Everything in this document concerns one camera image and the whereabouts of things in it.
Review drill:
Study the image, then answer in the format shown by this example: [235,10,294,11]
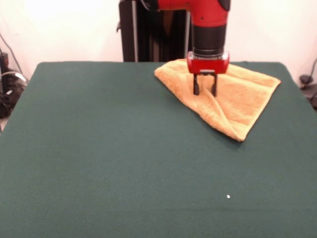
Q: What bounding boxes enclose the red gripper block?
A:
[186,51,230,97]

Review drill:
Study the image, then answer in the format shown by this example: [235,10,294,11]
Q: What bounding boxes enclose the orange terry towel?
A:
[154,59,282,142]

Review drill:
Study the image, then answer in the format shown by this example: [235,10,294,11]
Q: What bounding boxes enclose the black floor device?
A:
[299,58,317,110]

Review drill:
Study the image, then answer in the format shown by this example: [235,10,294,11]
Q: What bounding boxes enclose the dark green table cloth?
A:
[0,61,317,238]

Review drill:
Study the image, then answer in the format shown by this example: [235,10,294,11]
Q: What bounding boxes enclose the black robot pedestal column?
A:
[116,0,195,62]

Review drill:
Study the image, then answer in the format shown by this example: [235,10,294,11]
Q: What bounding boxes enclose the black cable bundle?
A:
[0,33,29,119]

